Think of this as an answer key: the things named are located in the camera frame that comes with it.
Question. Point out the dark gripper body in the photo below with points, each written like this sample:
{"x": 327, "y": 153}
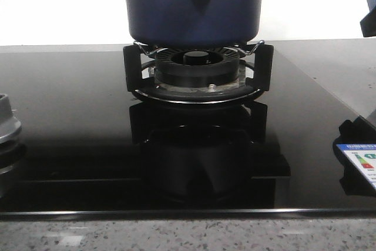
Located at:
{"x": 368, "y": 22}

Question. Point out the energy rating label sticker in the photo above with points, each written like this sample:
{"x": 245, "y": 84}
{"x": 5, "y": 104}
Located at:
{"x": 362, "y": 156}

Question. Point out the right black gas burner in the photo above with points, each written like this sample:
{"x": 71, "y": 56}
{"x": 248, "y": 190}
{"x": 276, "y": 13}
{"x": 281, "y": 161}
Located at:
{"x": 197, "y": 68}

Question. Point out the right burner pan support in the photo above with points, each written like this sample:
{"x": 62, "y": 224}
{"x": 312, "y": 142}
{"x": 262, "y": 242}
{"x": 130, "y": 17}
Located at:
{"x": 254, "y": 79}

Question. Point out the black glass gas cooktop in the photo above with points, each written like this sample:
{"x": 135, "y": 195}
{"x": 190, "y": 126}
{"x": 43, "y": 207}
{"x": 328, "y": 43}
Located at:
{"x": 89, "y": 150}

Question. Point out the silver right stove knob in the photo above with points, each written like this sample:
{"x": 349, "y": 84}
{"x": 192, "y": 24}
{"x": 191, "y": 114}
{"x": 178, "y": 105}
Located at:
{"x": 10, "y": 125}

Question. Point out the blue saucepan with handle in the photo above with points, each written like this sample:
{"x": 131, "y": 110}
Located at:
{"x": 193, "y": 23}

